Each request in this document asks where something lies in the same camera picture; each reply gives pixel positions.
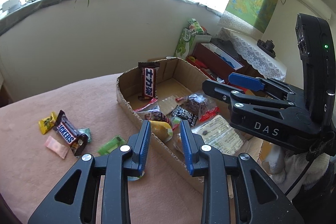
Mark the brown chocolate bar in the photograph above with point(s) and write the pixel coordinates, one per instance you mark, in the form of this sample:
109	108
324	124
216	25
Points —
149	79
69	134

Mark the printed label clear packet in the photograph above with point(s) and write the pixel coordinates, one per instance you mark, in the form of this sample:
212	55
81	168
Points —
223	134

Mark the white plastic box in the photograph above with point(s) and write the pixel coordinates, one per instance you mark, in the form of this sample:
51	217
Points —
11	5

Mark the yellow candy wrapper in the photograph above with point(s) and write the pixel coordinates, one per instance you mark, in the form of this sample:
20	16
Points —
47	123

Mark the dark teapot figurine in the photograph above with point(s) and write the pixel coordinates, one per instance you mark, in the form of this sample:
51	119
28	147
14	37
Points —
266	47

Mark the round colourful candy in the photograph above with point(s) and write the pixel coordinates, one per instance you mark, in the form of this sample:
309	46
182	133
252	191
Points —
136	177

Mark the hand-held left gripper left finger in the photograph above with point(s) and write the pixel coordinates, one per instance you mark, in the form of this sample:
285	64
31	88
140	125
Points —
143	145

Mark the red-ended clear brownie packet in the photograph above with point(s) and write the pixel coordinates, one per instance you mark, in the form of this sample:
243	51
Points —
198	103
155	115

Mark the white fuzzy cloth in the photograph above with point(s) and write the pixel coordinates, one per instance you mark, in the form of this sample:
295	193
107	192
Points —
278	166

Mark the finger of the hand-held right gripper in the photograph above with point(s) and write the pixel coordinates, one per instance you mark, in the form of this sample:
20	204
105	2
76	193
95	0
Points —
244	81
218	88

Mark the dark red box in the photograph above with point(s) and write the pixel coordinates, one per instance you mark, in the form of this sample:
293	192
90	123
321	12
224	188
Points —
218	61

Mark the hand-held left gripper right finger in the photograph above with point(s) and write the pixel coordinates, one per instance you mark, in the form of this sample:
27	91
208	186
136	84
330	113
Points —
187	148

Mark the green paper bag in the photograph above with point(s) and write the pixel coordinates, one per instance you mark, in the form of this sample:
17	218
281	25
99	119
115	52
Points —
190	37

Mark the black patterned snack packet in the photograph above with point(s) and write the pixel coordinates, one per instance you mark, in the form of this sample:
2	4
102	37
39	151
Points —
183	113

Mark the yellow candy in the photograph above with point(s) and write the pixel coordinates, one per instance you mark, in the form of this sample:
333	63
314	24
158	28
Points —
161	129

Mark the pink candy wrapper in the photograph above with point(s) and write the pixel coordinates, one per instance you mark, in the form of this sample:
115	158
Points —
56	146

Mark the long cardboard box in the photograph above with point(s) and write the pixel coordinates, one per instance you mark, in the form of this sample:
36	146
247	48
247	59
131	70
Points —
123	98

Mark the white lace cloth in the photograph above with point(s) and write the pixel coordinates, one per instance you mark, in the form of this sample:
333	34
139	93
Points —
252	50

